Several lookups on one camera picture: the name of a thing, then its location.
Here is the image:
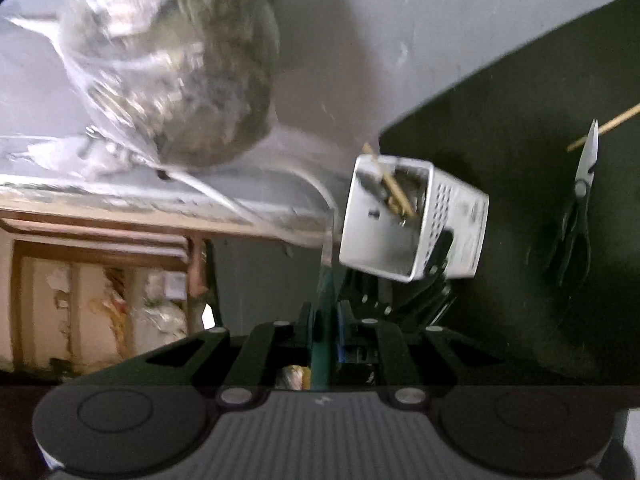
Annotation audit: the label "wooden chopstick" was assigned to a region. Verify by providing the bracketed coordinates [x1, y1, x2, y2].
[362, 142, 418, 221]
[566, 102, 640, 152]

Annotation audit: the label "white perforated utensil holder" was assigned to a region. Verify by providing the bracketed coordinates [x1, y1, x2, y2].
[339, 155, 491, 283]

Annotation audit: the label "green handled knife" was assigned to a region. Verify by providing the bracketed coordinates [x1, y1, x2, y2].
[311, 262, 342, 391]

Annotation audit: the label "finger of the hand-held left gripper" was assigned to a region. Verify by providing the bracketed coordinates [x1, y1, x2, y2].
[395, 230, 458, 331]
[345, 269, 397, 322]

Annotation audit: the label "dark green handled scissors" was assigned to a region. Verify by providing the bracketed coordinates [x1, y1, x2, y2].
[547, 119, 601, 286]

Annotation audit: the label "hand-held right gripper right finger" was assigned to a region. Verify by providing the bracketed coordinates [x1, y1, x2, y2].
[337, 300, 566, 406]

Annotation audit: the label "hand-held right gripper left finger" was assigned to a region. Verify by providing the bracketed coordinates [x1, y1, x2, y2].
[65, 305, 315, 406]

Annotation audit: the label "white hose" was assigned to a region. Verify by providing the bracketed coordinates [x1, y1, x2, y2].
[270, 160, 346, 266]

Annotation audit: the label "wooden framed door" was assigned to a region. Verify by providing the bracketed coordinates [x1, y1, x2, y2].
[0, 235, 221, 376]

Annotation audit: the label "plastic bag of dried leaves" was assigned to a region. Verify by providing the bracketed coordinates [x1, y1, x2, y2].
[5, 0, 283, 176]

